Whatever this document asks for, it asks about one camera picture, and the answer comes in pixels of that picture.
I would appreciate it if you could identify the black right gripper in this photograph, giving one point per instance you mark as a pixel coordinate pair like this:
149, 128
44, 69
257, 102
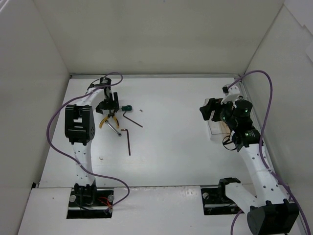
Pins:
216, 111

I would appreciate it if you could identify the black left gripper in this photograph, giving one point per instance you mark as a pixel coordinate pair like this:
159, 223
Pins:
107, 106

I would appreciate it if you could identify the yellow long-nose pliers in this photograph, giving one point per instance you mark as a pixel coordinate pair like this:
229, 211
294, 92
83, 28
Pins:
106, 119

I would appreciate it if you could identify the small silver ratchet wrench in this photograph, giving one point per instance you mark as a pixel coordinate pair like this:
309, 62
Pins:
115, 130

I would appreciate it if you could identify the brown hex key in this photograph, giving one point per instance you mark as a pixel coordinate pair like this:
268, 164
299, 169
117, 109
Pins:
125, 115
128, 139

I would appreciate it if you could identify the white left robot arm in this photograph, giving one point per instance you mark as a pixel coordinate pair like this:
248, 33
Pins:
83, 118

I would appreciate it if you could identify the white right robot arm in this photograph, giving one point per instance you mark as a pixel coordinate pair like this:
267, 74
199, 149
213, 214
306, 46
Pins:
268, 212

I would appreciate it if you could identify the clear plastic container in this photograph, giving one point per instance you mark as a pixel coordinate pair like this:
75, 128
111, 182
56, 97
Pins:
216, 130

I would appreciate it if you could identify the green stubby screwdriver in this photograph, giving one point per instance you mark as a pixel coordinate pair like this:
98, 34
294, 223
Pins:
127, 108

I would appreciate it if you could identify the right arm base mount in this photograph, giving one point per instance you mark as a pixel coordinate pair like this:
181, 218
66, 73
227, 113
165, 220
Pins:
214, 202

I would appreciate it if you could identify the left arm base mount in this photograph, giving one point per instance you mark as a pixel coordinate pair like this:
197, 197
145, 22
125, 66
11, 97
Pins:
86, 208

